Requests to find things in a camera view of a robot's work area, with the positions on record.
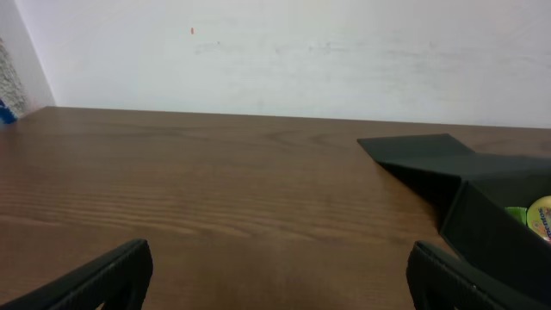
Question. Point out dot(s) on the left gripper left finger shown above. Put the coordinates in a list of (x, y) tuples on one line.
[(118, 279)]

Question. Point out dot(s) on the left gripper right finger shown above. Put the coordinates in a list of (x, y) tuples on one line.
[(437, 280)]

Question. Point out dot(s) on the black gift box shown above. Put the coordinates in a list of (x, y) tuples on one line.
[(471, 192)]

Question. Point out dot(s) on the yellow Mentos bottle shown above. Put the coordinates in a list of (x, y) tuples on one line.
[(538, 218)]

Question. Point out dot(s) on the Haribo gummy bag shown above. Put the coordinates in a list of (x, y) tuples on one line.
[(518, 213)]

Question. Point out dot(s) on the blue object at wall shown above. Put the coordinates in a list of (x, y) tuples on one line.
[(6, 115)]

